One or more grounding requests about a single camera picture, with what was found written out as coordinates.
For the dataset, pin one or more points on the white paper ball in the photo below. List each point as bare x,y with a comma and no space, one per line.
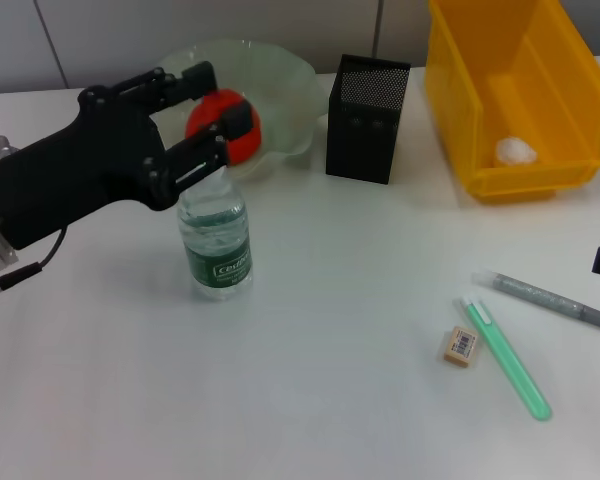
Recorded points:
515,151

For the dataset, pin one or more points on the small silver left wrist stub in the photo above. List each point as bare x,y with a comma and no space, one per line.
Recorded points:
3,147

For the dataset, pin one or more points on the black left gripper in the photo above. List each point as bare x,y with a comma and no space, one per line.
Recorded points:
80,165

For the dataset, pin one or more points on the beige eraser with barcode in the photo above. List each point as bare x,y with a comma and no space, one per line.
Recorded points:
460,347

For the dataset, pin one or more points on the black mesh pen holder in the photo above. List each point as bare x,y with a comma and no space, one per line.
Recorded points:
365,130

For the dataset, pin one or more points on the clear green-label water bottle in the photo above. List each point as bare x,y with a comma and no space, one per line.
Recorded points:
220,250

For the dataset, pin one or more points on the yellow plastic storage bin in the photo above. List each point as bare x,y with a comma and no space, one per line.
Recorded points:
530,100

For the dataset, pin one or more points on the orange ribbed fruit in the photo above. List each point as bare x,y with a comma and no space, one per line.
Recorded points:
242,150

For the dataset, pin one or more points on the grey marker pen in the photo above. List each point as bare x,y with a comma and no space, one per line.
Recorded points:
530,291

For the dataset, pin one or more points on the green glass fruit plate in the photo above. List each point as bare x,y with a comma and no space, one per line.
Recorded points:
280,90

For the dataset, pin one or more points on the green pen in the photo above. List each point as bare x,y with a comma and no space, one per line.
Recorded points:
505,355

